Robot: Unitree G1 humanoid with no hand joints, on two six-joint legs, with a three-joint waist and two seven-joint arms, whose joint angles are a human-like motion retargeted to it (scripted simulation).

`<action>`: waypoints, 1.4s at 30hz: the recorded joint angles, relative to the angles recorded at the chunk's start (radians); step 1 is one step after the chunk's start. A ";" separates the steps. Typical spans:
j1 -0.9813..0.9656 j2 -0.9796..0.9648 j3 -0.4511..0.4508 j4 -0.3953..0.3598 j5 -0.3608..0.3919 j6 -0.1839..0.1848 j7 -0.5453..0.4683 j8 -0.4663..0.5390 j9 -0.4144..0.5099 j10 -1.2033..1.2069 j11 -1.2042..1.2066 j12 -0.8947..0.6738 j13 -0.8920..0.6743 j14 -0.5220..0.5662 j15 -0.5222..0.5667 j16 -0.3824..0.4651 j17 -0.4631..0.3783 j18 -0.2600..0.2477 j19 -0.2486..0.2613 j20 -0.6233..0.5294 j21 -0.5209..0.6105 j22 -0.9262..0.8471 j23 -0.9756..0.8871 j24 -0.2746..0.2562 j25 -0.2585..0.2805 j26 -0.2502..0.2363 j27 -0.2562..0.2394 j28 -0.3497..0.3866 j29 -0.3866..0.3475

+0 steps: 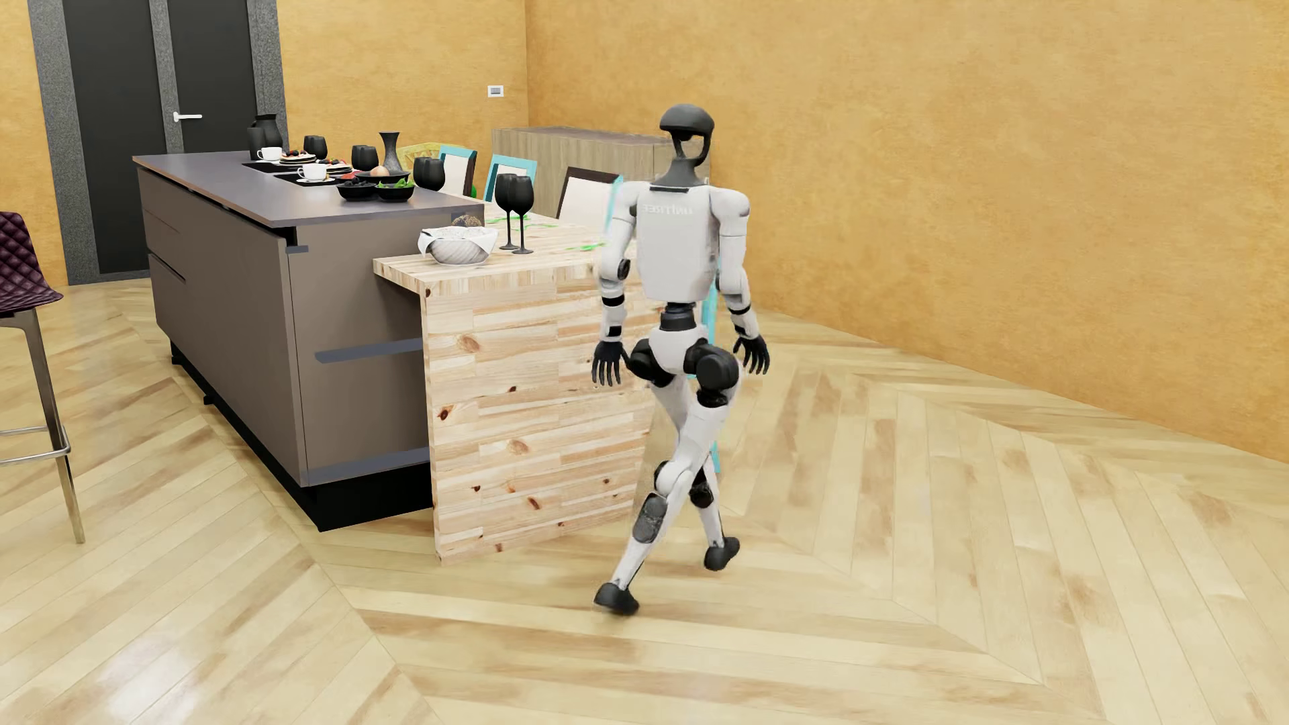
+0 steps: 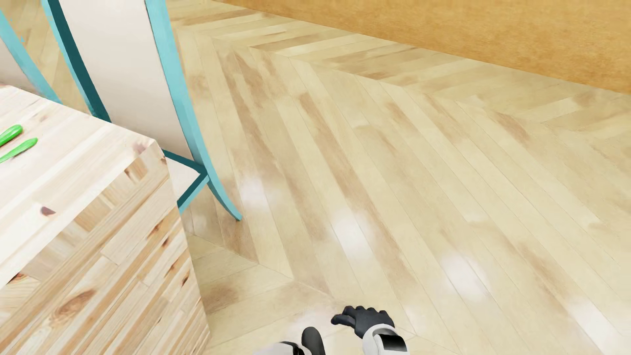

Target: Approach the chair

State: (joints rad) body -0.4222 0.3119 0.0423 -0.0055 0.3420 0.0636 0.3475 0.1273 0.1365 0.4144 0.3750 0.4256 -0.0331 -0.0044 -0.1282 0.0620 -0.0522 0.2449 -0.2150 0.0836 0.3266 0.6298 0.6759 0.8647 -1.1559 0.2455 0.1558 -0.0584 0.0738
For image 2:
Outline green utensil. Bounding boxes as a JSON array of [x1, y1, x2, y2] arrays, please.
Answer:
[[0, 124, 24, 148], [0, 137, 39, 165]]

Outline white black robot left leg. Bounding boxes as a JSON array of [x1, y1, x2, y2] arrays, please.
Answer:
[[253, 326, 327, 355]]

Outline orange brown rug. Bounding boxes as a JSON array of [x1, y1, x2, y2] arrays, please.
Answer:
[[213, 0, 631, 95]]

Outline teal frame cream chair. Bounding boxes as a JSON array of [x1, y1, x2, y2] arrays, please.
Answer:
[[0, 9, 63, 105], [41, 0, 243, 222]]

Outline light wooden block table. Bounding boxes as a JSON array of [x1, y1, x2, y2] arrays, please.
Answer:
[[0, 84, 213, 355]]

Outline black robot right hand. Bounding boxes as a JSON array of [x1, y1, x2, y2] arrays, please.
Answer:
[[330, 305, 395, 341]]

